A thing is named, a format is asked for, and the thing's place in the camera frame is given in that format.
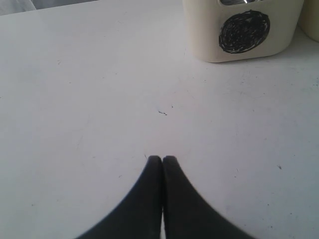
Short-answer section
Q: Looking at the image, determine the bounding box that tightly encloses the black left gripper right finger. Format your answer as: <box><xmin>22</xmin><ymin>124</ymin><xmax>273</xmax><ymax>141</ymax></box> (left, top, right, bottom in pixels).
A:
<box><xmin>162</xmin><ymin>156</ymin><xmax>252</xmax><ymax>239</ymax></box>

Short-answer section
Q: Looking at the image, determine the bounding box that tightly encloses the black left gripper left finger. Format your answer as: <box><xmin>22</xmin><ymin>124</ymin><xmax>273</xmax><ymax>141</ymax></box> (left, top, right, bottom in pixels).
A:
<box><xmin>79</xmin><ymin>156</ymin><xmax>162</xmax><ymax>239</ymax></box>

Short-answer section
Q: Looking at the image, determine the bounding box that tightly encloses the stainless steel bowl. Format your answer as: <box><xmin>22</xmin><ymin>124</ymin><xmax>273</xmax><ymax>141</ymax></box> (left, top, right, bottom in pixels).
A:
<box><xmin>220</xmin><ymin>0</ymin><xmax>250</xmax><ymax>5</ymax></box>

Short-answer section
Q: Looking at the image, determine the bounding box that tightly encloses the cream bin with circle mark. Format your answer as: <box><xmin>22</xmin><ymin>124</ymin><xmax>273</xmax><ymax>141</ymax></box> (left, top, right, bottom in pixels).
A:
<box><xmin>182</xmin><ymin>0</ymin><xmax>304</xmax><ymax>63</ymax></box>

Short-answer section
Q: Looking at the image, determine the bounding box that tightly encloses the cream bin with triangle mark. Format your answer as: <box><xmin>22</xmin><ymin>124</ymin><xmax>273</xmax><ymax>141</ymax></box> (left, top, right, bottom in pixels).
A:
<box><xmin>299</xmin><ymin>0</ymin><xmax>319</xmax><ymax>42</ymax></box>

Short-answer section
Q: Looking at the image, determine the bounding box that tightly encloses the white backdrop curtain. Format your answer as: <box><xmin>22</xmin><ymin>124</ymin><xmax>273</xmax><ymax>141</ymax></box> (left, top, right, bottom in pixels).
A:
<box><xmin>0</xmin><ymin>0</ymin><xmax>93</xmax><ymax>15</ymax></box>

